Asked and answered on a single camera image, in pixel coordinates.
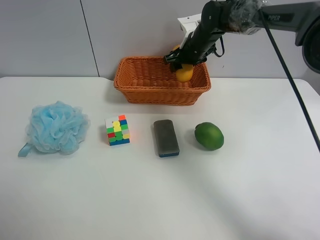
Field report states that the black cable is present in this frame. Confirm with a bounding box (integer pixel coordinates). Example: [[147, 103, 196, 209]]
[[258, 7, 320, 152]]

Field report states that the yellow mango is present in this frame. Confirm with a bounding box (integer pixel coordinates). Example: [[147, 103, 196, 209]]
[[172, 44, 194, 83]]

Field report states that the grey blue board eraser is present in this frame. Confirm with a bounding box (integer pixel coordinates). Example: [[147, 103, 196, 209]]
[[153, 119, 180, 158]]

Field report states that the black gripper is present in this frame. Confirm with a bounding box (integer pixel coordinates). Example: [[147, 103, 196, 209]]
[[163, 23, 222, 72]]

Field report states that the blue mesh bath sponge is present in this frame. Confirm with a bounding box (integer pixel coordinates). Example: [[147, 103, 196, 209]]
[[18, 101, 90, 157]]

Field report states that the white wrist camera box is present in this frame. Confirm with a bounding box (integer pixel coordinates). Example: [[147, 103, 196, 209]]
[[177, 13, 202, 49]]

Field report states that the green lemon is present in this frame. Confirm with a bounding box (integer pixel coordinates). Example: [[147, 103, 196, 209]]
[[194, 122, 224, 151]]

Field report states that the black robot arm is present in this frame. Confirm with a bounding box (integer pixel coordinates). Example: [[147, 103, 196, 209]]
[[164, 0, 320, 73]]

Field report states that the orange woven basket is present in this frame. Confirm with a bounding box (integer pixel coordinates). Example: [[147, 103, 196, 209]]
[[113, 56, 211, 106]]

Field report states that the colourful puzzle cube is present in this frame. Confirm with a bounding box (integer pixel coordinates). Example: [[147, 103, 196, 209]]
[[104, 114, 131, 146]]

